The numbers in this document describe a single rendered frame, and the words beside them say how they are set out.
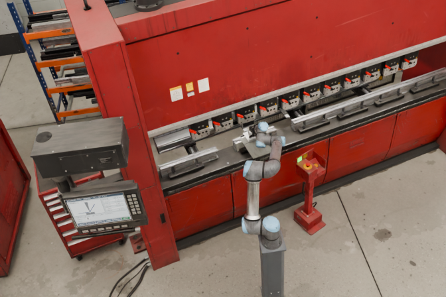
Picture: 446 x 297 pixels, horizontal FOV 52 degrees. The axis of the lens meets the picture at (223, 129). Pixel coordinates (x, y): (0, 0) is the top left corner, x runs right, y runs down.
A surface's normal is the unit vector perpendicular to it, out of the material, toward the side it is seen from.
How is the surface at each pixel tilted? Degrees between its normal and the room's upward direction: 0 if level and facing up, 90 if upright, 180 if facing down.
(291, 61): 90
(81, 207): 90
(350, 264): 0
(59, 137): 0
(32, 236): 0
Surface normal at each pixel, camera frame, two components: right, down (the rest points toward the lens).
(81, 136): -0.07, -0.74
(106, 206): 0.11, 0.65
